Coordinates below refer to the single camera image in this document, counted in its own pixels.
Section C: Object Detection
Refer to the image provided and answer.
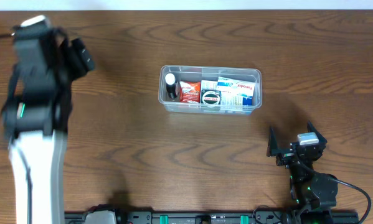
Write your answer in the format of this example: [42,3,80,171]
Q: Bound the red Panadol ActiFast box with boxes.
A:
[180,82,201,103]

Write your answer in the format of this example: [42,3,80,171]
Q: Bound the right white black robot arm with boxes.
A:
[267,122,338,223]

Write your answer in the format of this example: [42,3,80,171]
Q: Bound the white Panadol box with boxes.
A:
[217,77,255,98]

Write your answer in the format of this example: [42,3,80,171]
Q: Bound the dark syrup bottle white cap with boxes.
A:
[164,73,179,100]

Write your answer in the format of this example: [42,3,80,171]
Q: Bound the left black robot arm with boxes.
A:
[1,37,118,223]

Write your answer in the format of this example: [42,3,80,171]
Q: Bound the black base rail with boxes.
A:
[65,210,359,224]

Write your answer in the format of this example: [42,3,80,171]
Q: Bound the clear plastic container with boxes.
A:
[158,65,262,114]

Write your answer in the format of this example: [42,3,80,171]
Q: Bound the right black cable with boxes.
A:
[329,179,372,224]

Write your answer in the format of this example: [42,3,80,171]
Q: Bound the tall blue medicine box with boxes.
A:
[201,80,253,110]

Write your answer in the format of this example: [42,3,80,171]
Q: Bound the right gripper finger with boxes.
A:
[307,121,327,144]
[267,126,278,157]

